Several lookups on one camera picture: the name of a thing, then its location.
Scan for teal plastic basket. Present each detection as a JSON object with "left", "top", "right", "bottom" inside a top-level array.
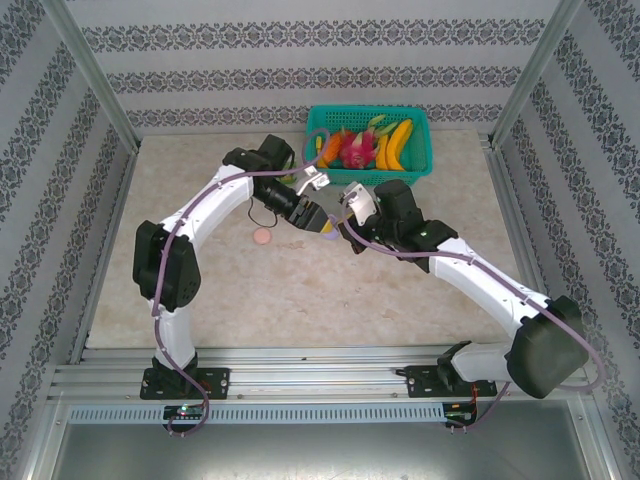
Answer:
[{"left": 303, "top": 103, "right": 434, "bottom": 187}]

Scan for pink dragon fruit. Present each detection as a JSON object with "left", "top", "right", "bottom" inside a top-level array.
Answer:
[{"left": 337, "top": 113, "right": 399, "bottom": 171}]

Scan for yellow banana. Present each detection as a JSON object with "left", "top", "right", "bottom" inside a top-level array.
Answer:
[{"left": 374, "top": 118, "right": 416, "bottom": 173}]

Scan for orange toy fruit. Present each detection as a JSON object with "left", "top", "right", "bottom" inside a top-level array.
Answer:
[{"left": 319, "top": 132, "right": 344, "bottom": 169}]

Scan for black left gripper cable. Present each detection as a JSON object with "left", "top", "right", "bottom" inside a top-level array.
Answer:
[{"left": 246, "top": 195, "right": 282, "bottom": 230}]

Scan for aluminium frame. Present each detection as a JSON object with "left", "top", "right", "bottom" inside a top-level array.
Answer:
[{"left": 19, "top": 0, "right": 621, "bottom": 480}]

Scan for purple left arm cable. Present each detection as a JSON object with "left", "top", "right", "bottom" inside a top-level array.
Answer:
[{"left": 149, "top": 127, "right": 334, "bottom": 439}]

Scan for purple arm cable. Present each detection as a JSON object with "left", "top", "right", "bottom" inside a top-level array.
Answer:
[
  {"left": 338, "top": 197, "right": 607, "bottom": 437},
  {"left": 149, "top": 127, "right": 334, "bottom": 439}
]

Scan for slotted grey cable duct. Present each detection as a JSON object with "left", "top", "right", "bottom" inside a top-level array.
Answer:
[{"left": 67, "top": 403, "right": 446, "bottom": 425}]

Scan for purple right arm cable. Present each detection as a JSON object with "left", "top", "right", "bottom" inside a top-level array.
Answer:
[{"left": 338, "top": 197, "right": 607, "bottom": 437}]

